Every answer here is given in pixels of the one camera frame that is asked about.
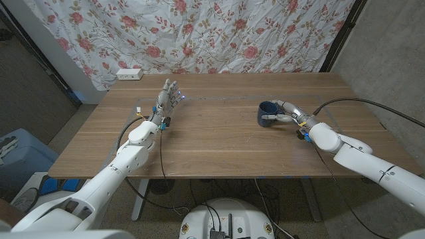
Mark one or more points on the white tray with blue pads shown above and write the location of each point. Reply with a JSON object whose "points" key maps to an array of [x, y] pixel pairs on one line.
{"points": [[50, 186]]}

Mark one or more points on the dark blue ceramic mug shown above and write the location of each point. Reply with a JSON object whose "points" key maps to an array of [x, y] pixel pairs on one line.
{"points": [[267, 109]]}

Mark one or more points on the grey oval shoe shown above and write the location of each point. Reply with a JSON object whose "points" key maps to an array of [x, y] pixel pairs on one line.
{"points": [[26, 200]]}

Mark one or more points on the brown blurry object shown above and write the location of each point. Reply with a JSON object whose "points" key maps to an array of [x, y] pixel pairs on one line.
{"points": [[8, 212]]}

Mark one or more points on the floral print backdrop cloth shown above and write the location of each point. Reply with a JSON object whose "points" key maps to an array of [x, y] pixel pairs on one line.
{"points": [[199, 33]]}

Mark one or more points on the white plastic parts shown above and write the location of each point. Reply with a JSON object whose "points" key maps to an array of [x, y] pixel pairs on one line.
{"points": [[7, 147]]}

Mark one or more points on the white power strip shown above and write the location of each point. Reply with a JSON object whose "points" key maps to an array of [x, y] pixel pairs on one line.
{"points": [[129, 74]]}

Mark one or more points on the black wall frame strip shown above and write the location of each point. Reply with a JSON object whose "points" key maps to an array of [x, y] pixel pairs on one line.
{"points": [[40, 56]]}

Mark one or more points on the white robot torso base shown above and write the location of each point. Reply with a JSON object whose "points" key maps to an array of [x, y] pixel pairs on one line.
{"points": [[239, 215]]}

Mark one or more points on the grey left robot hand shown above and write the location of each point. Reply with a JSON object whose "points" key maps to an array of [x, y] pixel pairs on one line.
{"points": [[163, 101]]}

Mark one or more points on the grey table leg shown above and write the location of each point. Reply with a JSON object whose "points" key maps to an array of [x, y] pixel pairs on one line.
{"points": [[312, 202]]}

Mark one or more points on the blue storage box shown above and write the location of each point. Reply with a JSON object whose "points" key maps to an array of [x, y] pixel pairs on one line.
{"points": [[30, 159]]}

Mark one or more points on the black backdrop stand pole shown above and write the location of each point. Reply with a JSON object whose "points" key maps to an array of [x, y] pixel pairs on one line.
{"points": [[342, 33]]}

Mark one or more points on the white table leg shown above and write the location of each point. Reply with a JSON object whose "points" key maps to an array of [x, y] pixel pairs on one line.
{"points": [[139, 202]]}

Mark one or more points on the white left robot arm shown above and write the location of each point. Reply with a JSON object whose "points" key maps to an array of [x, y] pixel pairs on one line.
{"points": [[126, 162]]}

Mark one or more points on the black round floor object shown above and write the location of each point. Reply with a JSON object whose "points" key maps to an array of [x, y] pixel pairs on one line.
{"points": [[161, 186]]}

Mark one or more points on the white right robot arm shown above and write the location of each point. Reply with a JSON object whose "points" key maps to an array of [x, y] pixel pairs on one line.
{"points": [[365, 159]]}

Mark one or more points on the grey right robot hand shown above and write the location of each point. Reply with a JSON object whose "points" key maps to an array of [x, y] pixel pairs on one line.
{"points": [[297, 114]]}

